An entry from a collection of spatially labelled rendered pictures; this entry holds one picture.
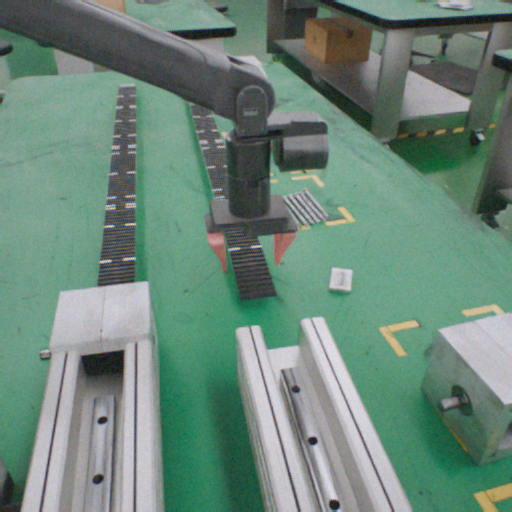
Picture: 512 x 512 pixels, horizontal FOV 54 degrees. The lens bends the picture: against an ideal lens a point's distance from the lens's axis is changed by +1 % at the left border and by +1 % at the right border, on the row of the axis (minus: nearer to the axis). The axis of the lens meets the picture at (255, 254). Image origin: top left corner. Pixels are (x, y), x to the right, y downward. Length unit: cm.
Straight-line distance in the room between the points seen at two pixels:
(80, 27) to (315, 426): 46
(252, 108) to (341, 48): 377
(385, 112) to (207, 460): 271
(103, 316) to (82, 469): 16
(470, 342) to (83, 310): 41
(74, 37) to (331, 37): 378
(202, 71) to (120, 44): 9
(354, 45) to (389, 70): 140
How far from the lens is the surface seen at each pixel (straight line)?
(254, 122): 59
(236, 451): 55
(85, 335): 55
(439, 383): 59
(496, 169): 239
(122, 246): 78
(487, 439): 55
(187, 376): 61
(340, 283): 74
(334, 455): 50
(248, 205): 64
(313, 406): 52
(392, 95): 307
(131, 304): 57
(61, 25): 58
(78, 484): 50
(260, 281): 70
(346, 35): 434
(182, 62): 58
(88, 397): 56
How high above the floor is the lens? 123
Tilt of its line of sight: 35 degrees down
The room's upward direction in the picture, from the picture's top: straight up
